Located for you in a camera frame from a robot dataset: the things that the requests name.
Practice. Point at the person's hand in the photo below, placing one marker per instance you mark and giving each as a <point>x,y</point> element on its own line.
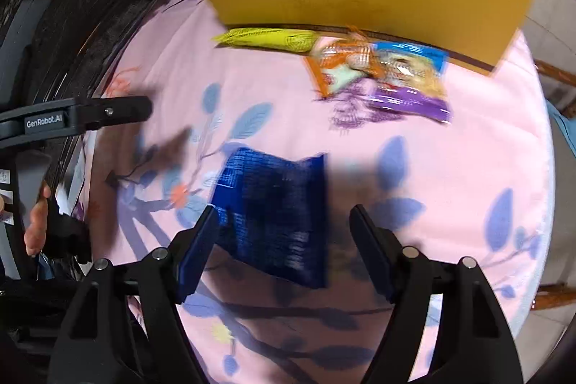
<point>35,235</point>

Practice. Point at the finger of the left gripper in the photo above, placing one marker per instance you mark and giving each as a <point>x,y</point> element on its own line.
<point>69,117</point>

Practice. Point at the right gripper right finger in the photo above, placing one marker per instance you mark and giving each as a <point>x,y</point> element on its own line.
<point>378,248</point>

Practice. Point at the wooden chair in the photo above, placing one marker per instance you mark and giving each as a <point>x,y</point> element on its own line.
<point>557,288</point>

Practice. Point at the orange snack packet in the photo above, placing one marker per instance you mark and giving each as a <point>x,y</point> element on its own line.
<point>344,61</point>

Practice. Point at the pink floral tablecloth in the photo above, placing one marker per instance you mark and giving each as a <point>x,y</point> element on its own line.
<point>481,185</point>

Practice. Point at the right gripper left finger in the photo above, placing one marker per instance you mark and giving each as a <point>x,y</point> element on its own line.
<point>194,247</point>

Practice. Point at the blue snack bag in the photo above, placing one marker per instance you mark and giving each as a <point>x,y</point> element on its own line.
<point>273,215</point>

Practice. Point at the blue purple snack packet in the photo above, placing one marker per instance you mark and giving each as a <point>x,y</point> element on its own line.
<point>412,82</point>

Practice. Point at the blue cloth on chair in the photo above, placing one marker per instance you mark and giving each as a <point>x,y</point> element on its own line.
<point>567,126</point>

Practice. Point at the yellow green snack packet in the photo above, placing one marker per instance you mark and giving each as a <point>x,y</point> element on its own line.
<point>298,41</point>

